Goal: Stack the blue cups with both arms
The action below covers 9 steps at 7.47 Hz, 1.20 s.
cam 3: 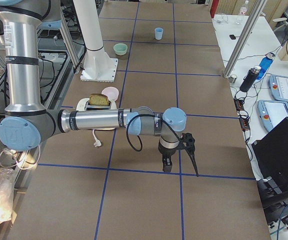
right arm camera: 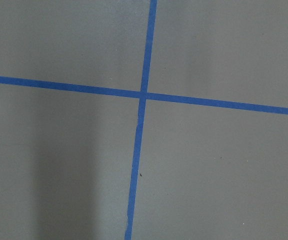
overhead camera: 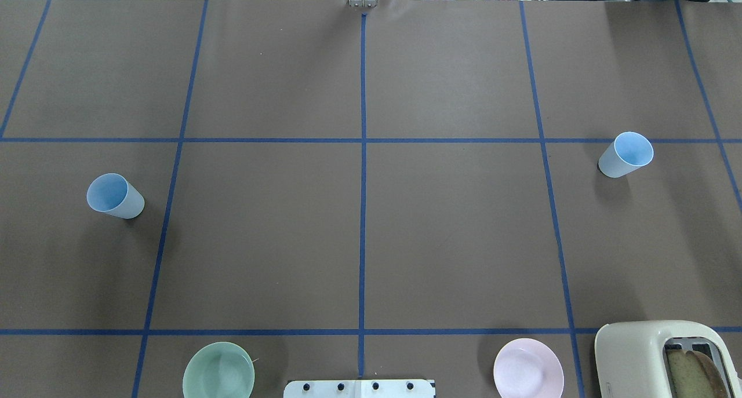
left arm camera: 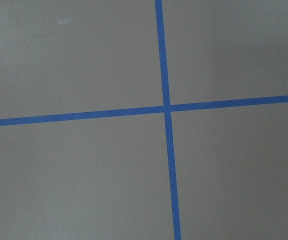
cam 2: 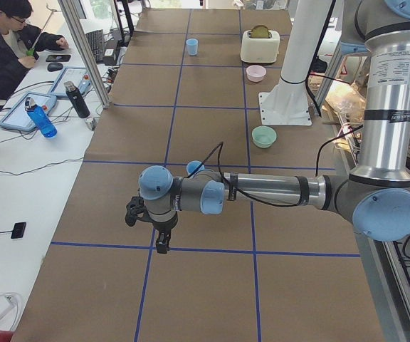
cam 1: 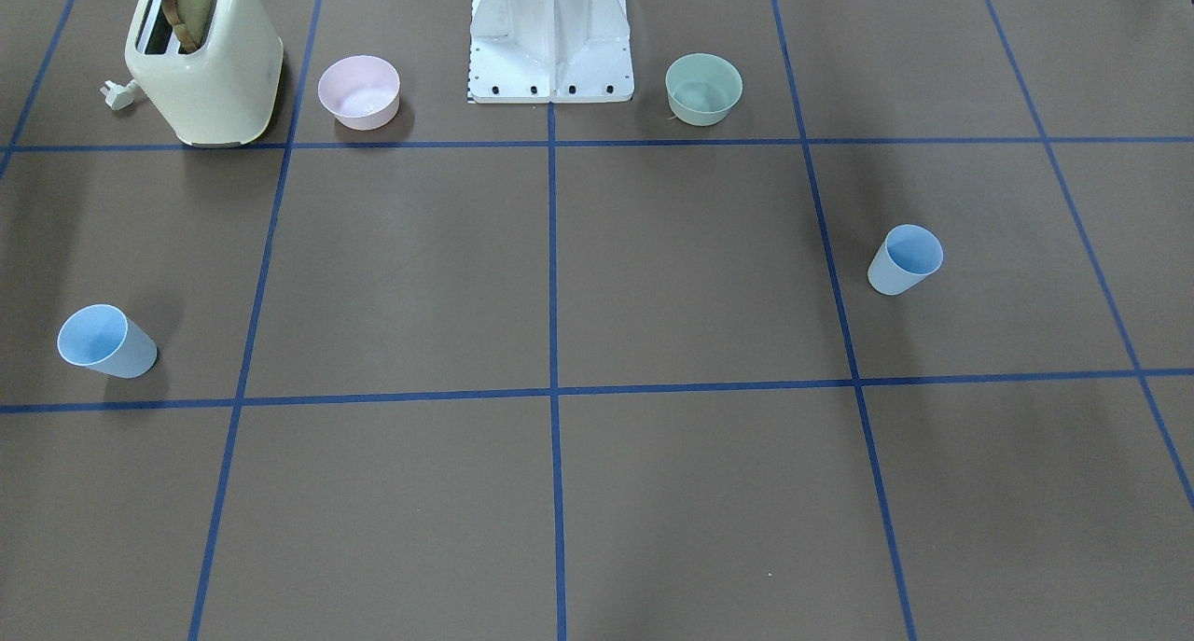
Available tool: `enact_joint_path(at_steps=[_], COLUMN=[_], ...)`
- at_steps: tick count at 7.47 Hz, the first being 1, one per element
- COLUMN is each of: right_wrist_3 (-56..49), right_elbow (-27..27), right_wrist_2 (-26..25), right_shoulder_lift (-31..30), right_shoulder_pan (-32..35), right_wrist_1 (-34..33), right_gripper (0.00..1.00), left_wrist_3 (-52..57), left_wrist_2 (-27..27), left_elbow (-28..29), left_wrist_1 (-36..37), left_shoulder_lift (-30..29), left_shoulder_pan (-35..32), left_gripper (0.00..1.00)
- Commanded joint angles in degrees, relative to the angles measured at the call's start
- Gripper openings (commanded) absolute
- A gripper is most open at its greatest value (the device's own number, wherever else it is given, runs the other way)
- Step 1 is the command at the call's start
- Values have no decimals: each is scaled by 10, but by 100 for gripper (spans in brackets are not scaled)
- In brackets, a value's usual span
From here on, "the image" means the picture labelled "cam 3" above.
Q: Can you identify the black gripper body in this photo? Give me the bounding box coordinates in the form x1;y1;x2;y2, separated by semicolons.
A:
158;139;179;158

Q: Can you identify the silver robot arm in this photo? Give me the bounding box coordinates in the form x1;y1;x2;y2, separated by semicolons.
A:
0;0;192;172

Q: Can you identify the white toaster plug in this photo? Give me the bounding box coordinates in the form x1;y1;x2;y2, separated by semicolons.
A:
92;129;102;148

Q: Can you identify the cream toaster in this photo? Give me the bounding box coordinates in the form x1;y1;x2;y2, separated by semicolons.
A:
75;97;119;131

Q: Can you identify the pink bowl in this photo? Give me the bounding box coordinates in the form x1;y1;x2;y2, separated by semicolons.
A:
101;86;120;102

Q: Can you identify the toast slice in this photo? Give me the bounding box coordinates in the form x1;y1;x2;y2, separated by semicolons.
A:
89;93;110;106

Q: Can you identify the black thermos bottle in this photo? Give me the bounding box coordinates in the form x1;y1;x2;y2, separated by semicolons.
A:
239;65;262;93

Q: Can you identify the green bowl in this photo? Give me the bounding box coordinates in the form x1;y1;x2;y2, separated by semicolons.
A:
113;43;128;56

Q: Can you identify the black laptop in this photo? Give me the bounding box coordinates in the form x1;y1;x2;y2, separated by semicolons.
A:
251;116;288;183

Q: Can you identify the teach pendant tablet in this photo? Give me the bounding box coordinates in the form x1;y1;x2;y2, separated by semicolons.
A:
268;74;288;103
257;100;288;132

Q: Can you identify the light blue cup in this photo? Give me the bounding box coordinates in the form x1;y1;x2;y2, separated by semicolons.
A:
154;27;164;41

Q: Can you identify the blue water bottle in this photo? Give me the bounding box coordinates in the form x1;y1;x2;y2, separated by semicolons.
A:
255;52;276;82

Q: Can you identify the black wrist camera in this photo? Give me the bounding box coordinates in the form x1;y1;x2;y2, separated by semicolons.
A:
181;133;200;177

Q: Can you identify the aluminium frame post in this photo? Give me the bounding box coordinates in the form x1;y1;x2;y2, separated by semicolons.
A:
222;0;267;79

